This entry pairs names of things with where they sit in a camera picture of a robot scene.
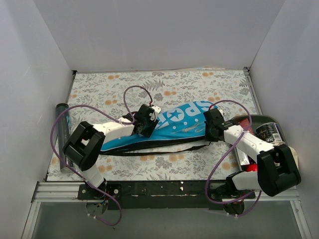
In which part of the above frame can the blue sport racket cover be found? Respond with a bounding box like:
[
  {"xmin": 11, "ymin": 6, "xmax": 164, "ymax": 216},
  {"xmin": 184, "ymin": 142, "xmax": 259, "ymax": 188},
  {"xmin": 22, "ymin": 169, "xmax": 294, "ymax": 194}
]
[{"xmin": 100, "ymin": 101, "xmax": 213, "ymax": 156}]

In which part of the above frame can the black shuttlecock tube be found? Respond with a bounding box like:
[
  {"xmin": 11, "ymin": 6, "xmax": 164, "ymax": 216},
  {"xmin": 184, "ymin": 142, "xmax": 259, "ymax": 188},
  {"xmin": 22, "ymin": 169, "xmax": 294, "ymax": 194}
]
[{"xmin": 57, "ymin": 112, "xmax": 73, "ymax": 173}]

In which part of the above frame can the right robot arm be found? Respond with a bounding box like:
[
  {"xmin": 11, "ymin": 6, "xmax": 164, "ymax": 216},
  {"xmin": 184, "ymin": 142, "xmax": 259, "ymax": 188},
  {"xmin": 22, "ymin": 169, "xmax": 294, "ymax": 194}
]
[{"xmin": 203, "ymin": 108, "xmax": 301, "ymax": 198}]

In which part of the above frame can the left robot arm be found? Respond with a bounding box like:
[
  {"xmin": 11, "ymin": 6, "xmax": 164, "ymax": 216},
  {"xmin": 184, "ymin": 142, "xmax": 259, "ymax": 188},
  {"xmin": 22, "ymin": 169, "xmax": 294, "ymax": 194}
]
[{"xmin": 63, "ymin": 104, "xmax": 161, "ymax": 199}]

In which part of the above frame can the red snack packet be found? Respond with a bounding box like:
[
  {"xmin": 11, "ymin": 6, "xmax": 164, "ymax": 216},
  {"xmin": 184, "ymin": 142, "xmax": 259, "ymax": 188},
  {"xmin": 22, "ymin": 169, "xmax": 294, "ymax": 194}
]
[{"xmin": 239, "ymin": 119, "xmax": 250, "ymax": 128}]

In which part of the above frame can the metal tray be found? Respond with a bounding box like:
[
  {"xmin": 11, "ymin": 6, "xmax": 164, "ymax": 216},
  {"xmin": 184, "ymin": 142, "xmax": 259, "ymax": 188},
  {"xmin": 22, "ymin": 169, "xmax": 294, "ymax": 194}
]
[{"xmin": 236, "ymin": 115, "xmax": 286, "ymax": 172}]

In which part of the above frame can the red ball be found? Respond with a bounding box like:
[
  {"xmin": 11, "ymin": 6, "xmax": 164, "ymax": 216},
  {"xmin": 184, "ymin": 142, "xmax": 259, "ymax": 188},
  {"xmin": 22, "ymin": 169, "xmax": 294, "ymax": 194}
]
[{"xmin": 246, "ymin": 164, "xmax": 258, "ymax": 172}]

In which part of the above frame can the floral table cloth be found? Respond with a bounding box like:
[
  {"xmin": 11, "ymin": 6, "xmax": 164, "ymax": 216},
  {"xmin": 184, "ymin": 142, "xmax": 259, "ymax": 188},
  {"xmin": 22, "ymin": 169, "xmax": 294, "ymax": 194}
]
[{"xmin": 47, "ymin": 69, "xmax": 262, "ymax": 181}]

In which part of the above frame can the dark paper cup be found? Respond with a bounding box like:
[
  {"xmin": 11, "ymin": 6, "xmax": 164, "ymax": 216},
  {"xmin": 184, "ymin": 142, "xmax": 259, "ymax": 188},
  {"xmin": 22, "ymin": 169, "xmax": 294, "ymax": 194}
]
[{"xmin": 256, "ymin": 122, "xmax": 285, "ymax": 145}]

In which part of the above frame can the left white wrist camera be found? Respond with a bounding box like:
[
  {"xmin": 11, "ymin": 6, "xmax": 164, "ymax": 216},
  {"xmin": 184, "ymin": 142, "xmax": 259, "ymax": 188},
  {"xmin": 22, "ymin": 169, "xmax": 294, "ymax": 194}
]
[{"xmin": 150, "ymin": 106, "xmax": 161, "ymax": 121}]

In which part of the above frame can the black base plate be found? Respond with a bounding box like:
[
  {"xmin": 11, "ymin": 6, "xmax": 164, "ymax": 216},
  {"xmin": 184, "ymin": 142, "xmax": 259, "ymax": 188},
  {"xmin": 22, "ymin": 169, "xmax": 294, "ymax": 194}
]
[{"xmin": 77, "ymin": 180, "xmax": 249, "ymax": 210}]

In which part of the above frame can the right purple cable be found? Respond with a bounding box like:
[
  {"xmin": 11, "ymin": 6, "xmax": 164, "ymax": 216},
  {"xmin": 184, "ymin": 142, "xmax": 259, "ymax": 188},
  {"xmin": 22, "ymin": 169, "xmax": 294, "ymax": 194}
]
[{"xmin": 204, "ymin": 100, "xmax": 262, "ymax": 217}]

